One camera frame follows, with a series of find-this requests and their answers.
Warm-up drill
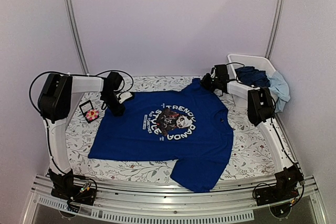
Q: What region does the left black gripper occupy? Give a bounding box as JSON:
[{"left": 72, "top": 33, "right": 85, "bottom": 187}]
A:
[{"left": 101, "top": 92, "right": 126, "bottom": 116}]

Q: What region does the blue printed t-shirt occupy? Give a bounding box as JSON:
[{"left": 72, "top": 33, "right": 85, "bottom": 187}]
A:
[{"left": 88, "top": 78, "right": 234, "bottom": 193}]

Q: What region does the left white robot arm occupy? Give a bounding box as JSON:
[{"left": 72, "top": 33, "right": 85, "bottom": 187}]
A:
[{"left": 37, "top": 70, "right": 125, "bottom": 209}]

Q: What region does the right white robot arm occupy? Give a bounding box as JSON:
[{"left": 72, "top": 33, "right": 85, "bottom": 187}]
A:
[{"left": 201, "top": 62, "right": 305, "bottom": 210}]

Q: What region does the dark navy clothing in bin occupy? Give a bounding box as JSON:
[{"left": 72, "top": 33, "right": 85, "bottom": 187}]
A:
[{"left": 235, "top": 66, "right": 270, "bottom": 88}]

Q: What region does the black brooch box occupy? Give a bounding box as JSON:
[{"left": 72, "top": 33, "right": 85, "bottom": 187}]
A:
[{"left": 79, "top": 100, "right": 98, "bottom": 123}]

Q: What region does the pink flower brooch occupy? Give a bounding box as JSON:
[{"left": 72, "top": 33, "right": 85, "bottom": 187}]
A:
[{"left": 86, "top": 109, "right": 99, "bottom": 122}]

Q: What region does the white plastic bin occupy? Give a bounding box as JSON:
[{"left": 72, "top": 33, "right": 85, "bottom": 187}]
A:
[{"left": 227, "top": 54, "right": 276, "bottom": 109}]

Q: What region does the light blue cloth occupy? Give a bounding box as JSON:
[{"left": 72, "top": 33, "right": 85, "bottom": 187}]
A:
[{"left": 268, "top": 71, "right": 291, "bottom": 113}]

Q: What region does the floral table cloth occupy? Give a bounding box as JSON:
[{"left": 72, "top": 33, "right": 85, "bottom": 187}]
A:
[{"left": 65, "top": 91, "right": 276, "bottom": 184}]

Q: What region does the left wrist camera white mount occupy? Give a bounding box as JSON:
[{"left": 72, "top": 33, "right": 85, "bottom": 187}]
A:
[{"left": 117, "top": 91, "right": 133, "bottom": 104}]

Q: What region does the right aluminium frame post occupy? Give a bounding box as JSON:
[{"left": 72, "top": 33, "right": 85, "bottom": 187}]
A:
[{"left": 265, "top": 0, "right": 285, "bottom": 60}]

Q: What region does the aluminium frame post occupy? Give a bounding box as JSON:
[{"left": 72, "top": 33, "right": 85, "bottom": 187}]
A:
[
  {"left": 64, "top": 0, "right": 90, "bottom": 74},
  {"left": 265, "top": 0, "right": 285, "bottom": 60}
]

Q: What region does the left aluminium frame post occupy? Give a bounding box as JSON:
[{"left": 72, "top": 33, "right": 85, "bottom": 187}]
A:
[{"left": 64, "top": 0, "right": 90, "bottom": 74}]

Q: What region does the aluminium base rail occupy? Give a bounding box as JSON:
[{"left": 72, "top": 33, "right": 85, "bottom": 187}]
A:
[{"left": 23, "top": 175, "right": 329, "bottom": 223}]

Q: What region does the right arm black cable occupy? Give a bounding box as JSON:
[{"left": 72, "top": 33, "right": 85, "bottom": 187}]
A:
[{"left": 215, "top": 62, "right": 308, "bottom": 204}]

